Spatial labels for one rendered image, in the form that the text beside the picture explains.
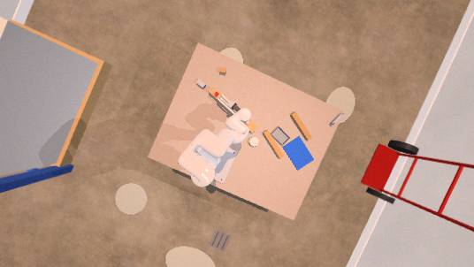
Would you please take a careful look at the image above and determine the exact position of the blue flat rectangular slab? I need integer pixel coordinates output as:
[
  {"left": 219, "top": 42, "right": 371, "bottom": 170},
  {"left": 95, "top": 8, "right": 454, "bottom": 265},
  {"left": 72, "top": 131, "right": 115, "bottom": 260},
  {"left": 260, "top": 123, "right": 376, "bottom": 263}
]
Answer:
[{"left": 283, "top": 136, "right": 315, "bottom": 171}]

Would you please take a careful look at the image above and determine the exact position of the orange flat bar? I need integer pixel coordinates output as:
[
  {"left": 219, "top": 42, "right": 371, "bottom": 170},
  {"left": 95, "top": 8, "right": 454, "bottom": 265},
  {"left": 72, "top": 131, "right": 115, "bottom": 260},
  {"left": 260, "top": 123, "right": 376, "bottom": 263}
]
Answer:
[
  {"left": 263, "top": 130, "right": 284, "bottom": 158},
  {"left": 290, "top": 112, "right": 312, "bottom": 140}
]

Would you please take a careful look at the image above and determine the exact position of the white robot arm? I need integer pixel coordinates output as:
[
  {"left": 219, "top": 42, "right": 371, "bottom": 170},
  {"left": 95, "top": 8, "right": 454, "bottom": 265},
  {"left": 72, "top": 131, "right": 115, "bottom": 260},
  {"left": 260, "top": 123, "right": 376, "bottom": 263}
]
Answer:
[{"left": 178, "top": 101, "right": 251, "bottom": 187}]

